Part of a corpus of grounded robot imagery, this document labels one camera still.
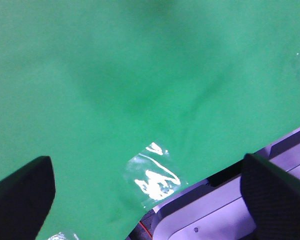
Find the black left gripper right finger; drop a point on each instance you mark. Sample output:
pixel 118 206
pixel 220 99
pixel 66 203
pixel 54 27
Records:
pixel 272 197

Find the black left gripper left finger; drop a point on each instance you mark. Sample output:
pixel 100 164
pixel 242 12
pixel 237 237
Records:
pixel 26 197

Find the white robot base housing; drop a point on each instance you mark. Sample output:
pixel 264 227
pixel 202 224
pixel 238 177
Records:
pixel 213 208

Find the clear tape patch left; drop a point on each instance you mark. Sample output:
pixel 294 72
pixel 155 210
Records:
pixel 64 236

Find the clear tape patch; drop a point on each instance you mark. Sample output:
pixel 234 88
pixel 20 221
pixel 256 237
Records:
pixel 153 176
pixel 64 236

